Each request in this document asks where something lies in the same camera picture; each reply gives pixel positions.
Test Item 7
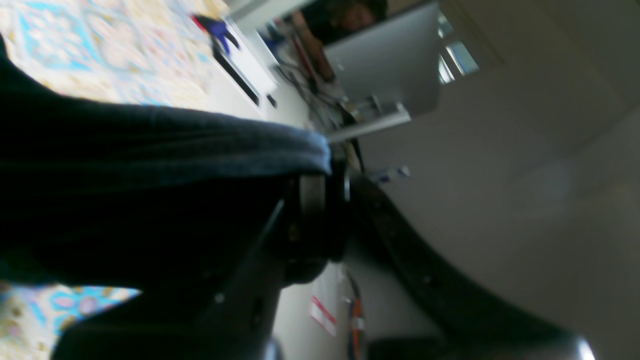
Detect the blue clamp bottom left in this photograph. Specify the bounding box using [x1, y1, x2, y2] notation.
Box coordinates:
[190, 14, 240, 54]

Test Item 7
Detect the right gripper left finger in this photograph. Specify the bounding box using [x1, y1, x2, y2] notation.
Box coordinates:
[50, 175, 326, 360]

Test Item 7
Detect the white wall vent box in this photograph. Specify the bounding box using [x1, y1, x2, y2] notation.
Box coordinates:
[212, 39, 278, 109]

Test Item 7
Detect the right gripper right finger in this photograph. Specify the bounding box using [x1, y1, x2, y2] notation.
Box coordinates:
[343, 174, 595, 360]

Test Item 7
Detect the black t-shirt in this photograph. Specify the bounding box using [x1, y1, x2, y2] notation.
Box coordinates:
[1, 45, 331, 289]

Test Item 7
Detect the patterned colourful tablecloth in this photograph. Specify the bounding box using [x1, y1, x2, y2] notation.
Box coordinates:
[0, 0, 276, 360]

